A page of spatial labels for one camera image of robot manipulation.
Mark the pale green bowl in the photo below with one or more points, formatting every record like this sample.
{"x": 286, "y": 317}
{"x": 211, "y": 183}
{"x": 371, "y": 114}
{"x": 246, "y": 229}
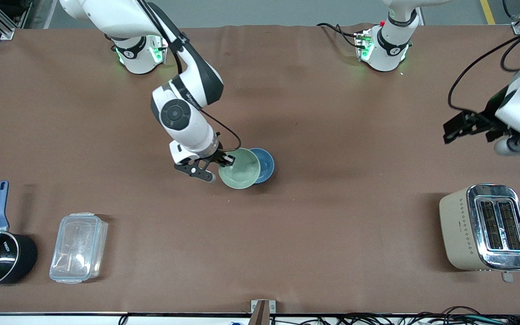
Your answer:
{"x": 241, "y": 171}

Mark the blue bowl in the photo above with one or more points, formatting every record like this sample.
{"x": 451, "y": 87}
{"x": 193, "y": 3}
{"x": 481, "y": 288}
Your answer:
{"x": 265, "y": 166}

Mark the arm base connector plate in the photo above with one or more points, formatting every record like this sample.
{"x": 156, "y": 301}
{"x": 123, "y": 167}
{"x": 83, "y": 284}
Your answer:
{"x": 160, "y": 52}

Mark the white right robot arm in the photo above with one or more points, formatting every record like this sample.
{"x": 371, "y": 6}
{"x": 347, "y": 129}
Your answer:
{"x": 183, "y": 113}

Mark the beige chrome toaster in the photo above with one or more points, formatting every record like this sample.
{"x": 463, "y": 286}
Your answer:
{"x": 461, "y": 230}

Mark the brown table cover sheet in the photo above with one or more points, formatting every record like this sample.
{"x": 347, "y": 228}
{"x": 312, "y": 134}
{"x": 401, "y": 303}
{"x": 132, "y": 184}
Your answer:
{"x": 314, "y": 216}

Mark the clear plastic lidded container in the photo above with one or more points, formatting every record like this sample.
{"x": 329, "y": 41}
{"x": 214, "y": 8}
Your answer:
{"x": 77, "y": 248}

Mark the small metal bracket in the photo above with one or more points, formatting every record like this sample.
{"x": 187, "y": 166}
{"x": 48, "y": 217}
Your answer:
{"x": 254, "y": 305}

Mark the brown post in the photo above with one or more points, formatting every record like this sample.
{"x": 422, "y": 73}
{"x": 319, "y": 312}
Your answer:
{"x": 260, "y": 316}

